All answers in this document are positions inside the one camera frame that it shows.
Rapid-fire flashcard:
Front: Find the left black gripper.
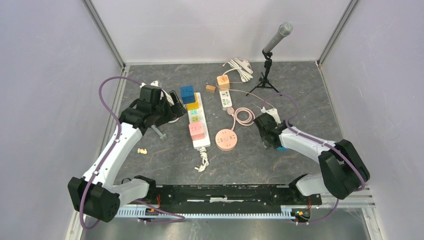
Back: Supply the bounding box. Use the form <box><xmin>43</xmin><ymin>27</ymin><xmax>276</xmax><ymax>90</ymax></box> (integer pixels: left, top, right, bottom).
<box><xmin>151</xmin><ymin>90</ymin><xmax>187</xmax><ymax>128</ymax></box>

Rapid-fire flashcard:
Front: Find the small blue plug adapter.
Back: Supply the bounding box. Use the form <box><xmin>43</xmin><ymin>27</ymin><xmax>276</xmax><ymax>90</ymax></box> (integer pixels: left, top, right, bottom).
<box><xmin>276</xmin><ymin>146</ymin><xmax>287</xmax><ymax>151</ymax></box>

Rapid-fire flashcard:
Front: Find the white long power strip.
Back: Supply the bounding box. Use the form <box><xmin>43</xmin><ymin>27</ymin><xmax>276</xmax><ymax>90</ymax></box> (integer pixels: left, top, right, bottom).
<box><xmin>187</xmin><ymin>92</ymin><xmax>211</xmax><ymax>150</ymax></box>

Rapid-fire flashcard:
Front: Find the pink plug adapter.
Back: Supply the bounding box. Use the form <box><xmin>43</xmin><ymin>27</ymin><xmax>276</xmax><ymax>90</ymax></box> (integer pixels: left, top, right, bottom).
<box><xmin>188</xmin><ymin>121</ymin><xmax>206</xmax><ymax>141</ymax></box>

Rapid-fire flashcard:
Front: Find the pink round socket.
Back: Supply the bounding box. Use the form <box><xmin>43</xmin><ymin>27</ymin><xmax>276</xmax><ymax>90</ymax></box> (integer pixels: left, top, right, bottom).
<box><xmin>215</xmin><ymin>128</ymin><xmax>238</xmax><ymax>152</ymax></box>

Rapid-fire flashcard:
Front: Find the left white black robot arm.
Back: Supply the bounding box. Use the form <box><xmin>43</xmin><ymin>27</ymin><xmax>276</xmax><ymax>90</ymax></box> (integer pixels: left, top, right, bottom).
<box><xmin>67</xmin><ymin>85</ymin><xmax>187</xmax><ymax>223</ymax></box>

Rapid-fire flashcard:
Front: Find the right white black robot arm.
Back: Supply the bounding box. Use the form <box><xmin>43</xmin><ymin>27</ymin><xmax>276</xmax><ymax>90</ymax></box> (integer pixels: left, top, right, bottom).
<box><xmin>254</xmin><ymin>113</ymin><xmax>370</xmax><ymax>204</ymax></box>

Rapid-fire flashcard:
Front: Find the small cream plug piece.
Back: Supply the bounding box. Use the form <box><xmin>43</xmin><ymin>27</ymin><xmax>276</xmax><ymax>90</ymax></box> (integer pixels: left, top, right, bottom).
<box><xmin>137</xmin><ymin>148</ymin><xmax>148</xmax><ymax>155</ymax></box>

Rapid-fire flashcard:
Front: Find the orange wooden cube socket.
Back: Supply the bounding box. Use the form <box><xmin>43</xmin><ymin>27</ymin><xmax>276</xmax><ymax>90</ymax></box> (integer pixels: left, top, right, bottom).
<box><xmin>216</xmin><ymin>74</ymin><xmax>230</xmax><ymax>91</ymax></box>

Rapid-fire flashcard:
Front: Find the blue cube adapter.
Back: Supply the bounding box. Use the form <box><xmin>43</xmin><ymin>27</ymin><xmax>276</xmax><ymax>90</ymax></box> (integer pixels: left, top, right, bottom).
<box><xmin>180</xmin><ymin>85</ymin><xmax>196</xmax><ymax>105</ymax></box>

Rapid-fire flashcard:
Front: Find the yellow cube adapter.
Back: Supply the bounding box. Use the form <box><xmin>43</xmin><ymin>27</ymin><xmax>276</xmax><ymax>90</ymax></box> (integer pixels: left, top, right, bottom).
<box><xmin>186</xmin><ymin>101</ymin><xmax>200</xmax><ymax>111</ymax></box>

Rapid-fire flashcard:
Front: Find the black tripod microphone stand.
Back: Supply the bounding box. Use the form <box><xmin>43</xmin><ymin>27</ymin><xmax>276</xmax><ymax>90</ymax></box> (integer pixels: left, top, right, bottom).
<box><xmin>245</xmin><ymin>51</ymin><xmax>279</xmax><ymax>96</ymax></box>

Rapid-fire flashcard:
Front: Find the white green small power strip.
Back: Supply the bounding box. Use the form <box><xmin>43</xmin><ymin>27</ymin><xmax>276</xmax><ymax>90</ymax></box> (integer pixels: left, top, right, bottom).
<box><xmin>219</xmin><ymin>89</ymin><xmax>233</xmax><ymax>111</ymax></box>

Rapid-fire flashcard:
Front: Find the small brown wooden block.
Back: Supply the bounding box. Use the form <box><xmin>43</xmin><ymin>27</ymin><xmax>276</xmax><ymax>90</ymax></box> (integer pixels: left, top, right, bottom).
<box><xmin>205</xmin><ymin>85</ymin><xmax>216</xmax><ymax>93</ymax></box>

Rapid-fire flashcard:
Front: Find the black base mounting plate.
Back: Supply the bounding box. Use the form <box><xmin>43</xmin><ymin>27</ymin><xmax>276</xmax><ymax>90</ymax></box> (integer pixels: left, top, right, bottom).
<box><xmin>143</xmin><ymin>184</ymin><xmax>322</xmax><ymax>214</ymax></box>

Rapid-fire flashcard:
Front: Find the grey handheld microphone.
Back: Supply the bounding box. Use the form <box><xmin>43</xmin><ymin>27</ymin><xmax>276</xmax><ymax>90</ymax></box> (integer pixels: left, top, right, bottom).
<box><xmin>262</xmin><ymin>21</ymin><xmax>294</xmax><ymax>54</ymax></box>

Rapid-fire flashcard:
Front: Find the white coiled cable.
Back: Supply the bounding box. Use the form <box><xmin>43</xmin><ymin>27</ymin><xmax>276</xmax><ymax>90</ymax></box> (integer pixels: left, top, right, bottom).
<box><xmin>160</xmin><ymin>89</ymin><xmax>180</xmax><ymax>124</ymax></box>

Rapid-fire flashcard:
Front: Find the orange square plug with cable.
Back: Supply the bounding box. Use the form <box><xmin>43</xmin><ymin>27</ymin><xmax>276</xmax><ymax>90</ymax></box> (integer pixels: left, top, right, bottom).
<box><xmin>228</xmin><ymin>88</ymin><xmax>275</xmax><ymax>109</ymax></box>

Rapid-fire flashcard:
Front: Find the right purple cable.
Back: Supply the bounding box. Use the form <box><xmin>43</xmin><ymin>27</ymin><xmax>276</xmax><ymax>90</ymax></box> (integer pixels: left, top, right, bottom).
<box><xmin>260</xmin><ymin>92</ymin><xmax>367</xmax><ymax>226</ymax></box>

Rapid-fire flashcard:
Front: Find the purple cable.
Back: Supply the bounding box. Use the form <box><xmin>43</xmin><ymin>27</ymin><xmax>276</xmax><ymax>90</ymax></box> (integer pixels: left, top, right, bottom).
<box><xmin>79</xmin><ymin>76</ymin><xmax>186</xmax><ymax>231</ymax></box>
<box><xmin>260</xmin><ymin>92</ymin><xmax>367</xmax><ymax>226</ymax></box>

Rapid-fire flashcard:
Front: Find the pink coiled cable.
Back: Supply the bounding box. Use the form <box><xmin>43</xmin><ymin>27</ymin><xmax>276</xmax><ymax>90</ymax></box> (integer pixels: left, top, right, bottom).
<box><xmin>227</xmin><ymin>106</ymin><xmax>257</xmax><ymax>131</ymax></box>

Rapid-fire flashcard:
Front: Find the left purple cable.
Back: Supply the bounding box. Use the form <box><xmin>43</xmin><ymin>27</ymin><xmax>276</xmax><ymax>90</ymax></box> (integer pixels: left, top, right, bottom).
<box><xmin>79</xmin><ymin>76</ymin><xmax>186</xmax><ymax>231</ymax></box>

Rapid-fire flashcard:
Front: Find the white strip cable with plug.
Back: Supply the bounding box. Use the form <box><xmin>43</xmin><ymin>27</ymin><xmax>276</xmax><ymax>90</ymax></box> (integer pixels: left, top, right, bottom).
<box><xmin>194</xmin><ymin>147</ymin><xmax>210</xmax><ymax>173</ymax></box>

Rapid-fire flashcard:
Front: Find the white bundled cable top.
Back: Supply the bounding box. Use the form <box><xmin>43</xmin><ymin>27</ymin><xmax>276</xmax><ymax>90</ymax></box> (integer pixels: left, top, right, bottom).
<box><xmin>222</xmin><ymin>57</ymin><xmax>255</xmax><ymax>83</ymax></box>

